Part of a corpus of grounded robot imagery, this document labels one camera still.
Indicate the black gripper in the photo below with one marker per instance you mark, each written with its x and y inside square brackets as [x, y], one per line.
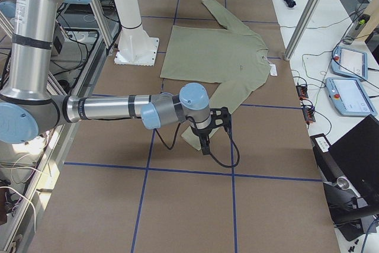
[202, 133]

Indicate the sage green long-sleeve shirt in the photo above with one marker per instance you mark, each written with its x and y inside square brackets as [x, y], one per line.
[233, 56]

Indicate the white shirt price tag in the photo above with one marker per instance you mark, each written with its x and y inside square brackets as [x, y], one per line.
[273, 70]

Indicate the orange electronics module near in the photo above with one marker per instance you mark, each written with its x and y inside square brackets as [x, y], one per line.
[308, 113]

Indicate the orange electronics module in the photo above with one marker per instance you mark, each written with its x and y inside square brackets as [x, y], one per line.
[308, 113]
[302, 91]

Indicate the orange electronics module far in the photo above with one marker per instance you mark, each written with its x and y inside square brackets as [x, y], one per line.
[302, 91]

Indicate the near blue teach pendant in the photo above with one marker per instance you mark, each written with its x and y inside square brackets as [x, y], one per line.
[349, 97]

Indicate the blue teach pendant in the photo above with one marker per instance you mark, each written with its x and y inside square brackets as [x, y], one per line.
[350, 63]
[349, 97]

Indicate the far blue teach pendant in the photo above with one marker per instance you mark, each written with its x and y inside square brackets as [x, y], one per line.
[350, 63]

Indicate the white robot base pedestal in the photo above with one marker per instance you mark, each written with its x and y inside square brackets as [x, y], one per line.
[135, 46]

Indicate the aluminium frame post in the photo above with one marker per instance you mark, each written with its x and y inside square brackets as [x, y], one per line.
[309, 9]

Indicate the aluminium truss frame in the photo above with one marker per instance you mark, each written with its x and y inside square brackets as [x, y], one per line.
[30, 170]

